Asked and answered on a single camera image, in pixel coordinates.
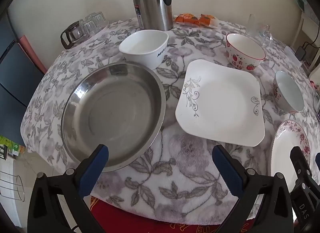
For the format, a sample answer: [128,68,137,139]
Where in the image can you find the large stainless steel basin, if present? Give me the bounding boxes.
[61,63,166,172]

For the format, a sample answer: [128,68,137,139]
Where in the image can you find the floral grey white tablecloth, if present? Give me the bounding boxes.
[21,18,319,225]

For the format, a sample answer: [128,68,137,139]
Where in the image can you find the white square deep bowl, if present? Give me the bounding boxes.
[119,29,169,70]

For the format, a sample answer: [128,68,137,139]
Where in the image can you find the wire rack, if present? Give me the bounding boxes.
[0,171,25,202]

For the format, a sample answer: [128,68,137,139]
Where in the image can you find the orange snack packet right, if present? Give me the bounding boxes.
[199,14,219,28]

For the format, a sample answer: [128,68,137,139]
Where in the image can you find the orange snack packet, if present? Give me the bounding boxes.
[199,14,219,28]
[174,13,200,27]

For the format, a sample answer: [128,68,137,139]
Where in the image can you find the pink rolled mat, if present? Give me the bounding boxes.
[20,35,47,74]

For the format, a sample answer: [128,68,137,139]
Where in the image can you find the dark blue cabinet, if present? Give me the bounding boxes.
[0,13,43,145]

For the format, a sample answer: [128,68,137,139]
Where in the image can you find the black power adapter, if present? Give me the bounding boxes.
[295,46,306,61]

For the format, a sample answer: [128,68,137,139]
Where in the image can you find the small white floral bowl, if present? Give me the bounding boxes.
[272,71,304,114]

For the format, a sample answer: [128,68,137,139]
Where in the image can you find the red embroidered cloth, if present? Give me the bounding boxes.
[89,195,251,233]

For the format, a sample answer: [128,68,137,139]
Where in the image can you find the orange snack packet left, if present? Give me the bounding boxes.
[174,13,200,27]

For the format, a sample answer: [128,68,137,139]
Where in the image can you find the pink white tray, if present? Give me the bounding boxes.
[80,21,109,42]

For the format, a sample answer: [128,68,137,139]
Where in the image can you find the clear glass mug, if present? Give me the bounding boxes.
[245,14,273,48]

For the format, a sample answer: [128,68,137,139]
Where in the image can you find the upturned clear drinking glass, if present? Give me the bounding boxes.
[92,12,107,28]
[83,16,98,35]

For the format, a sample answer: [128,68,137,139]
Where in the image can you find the white square floral plate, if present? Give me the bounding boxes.
[175,59,265,147]

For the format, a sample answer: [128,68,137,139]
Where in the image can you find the pink floral round plate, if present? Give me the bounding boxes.
[267,120,310,192]

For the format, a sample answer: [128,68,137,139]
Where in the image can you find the glass teapot black handle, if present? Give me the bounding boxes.
[60,21,87,50]

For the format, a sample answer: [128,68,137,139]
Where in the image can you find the strawberry pattern red-rim bowl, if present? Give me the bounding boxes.
[226,33,266,72]

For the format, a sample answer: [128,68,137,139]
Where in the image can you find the stainless steel thermos jug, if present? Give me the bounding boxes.
[133,0,173,31]

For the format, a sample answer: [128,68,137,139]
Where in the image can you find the white side shelf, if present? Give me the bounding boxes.
[290,12,319,74]

